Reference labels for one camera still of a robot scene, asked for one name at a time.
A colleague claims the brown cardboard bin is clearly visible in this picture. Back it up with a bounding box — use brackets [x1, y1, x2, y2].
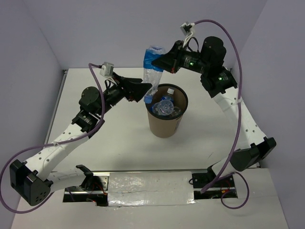
[145, 83, 189, 138]

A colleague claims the metal base rail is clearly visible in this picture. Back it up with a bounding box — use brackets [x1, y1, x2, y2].
[63, 171, 237, 207]

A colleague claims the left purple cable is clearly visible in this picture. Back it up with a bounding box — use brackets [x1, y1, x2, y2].
[0, 62, 105, 214]

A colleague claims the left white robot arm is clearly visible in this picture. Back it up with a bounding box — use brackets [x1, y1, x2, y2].
[10, 73, 152, 206]

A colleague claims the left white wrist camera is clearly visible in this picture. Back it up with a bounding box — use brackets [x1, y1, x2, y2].
[100, 62, 114, 79]

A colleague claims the blue label bottle back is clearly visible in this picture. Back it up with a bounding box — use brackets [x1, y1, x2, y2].
[152, 100, 174, 116]

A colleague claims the silver foil tape sheet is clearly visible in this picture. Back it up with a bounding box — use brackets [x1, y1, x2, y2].
[107, 171, 195, 207]

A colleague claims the crushed blue cap bottle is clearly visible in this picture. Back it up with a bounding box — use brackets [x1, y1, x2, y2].
[143, 45, 165, 104]

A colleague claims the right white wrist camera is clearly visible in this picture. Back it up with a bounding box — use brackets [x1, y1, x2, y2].
[180, 21, 195, 47]

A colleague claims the blue label bottle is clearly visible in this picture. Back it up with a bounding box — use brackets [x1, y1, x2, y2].
[152, 100, 174, 116]
[161, 88, 174, 103]

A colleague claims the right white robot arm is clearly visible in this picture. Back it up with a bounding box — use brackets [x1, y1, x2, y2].
[152, 36, 276, 187]

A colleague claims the blue label bottle front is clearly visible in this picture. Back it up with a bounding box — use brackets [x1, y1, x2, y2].
[161, 88, 174, 103]

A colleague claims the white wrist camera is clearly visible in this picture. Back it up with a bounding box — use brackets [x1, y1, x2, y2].
[100, 62, 114, 79]
[180, 21, 195, 47]

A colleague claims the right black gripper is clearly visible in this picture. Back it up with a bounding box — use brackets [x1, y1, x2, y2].
[152, 40, 209, 73]

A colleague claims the green label plastic bottle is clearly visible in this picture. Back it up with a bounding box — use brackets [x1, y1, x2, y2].
[171, 106, 182, 117]

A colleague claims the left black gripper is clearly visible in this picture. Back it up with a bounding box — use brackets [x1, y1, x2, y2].
[96, 72, 151, 116]

